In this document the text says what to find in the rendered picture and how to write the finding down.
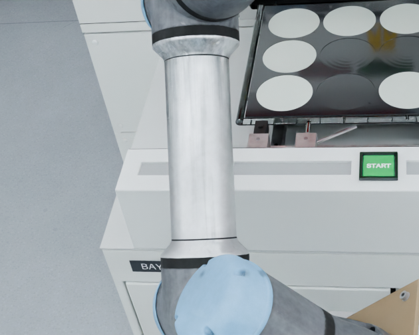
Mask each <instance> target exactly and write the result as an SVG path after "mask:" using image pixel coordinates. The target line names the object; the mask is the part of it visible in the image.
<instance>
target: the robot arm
mask: <svg viewBox="0 0 419 335"><path fill-rule="evenodd" d="M254 1H255V0H141V8H142V14H143V16H144V19H145V21H146V23H147V24H148V26H149V27H150V28H151V30H152V49H153V50H154V51H155V52H156V53H157V54H158V55H159V56H160V57H161V58H162V59H163V60H164V71H165V87H166V120H167V137H168V169H169V186H170V218H171V235H172V241H171V243H170V245H169V246H168V247H167V248H166V249H165V251H164V252H163V253H162V254H161V255H160V262H161V278H162V280H161V281H160V283H159V284H158V286H157V288H156V291H155V293H154V298H153V306H152V308H153V315H154V320H155V323H156V326H157V327H158V329H159V331H160V333H161V334H162V335H391V334H389V333H387V332H386V331H384V330H383V329H381V328H380V327H378V326H375V325H373V324H369V323H365V322H361V321H358V320H352V319H348V318H343V317H340V316H334V315H332V314H330V313H329V312H327V311H326V310H324V309H322V308H321V307H320V306H317V305H316V304H315V303H313V302H311V301H310V300H308V299H307V298H305V297H304V296H302V295H300V294H299V293H297V292H295V291H294V290H293V289H291V288H289V287H288V286H286V285H285V284H283V283H282V282H280V281H278V280H277V279H275V278H273V277H272V276H271V275H268V274H267V273H266V272H265V271H264V270H263V269H262V268H261V267H259V266H258V265H256V264H255V263H253V262H251V261H249V251H248V250H247V249H246V248H245V247H244V246H243V245H242V244H241V243H240V242H239V241H238V239H237V231H236V216H235V186H234V170H233V140H232V125H231V95H230V79H229V58H230V56H231V55H232V54H233V52H234V51H235V50H236V49H237V48H238V47H239V17H238V14H239V13H240V12H242V11H243V10H244V9H246V8H247V7H248V6H249V5H250V4H252V3H253V2H254Z"/></svg>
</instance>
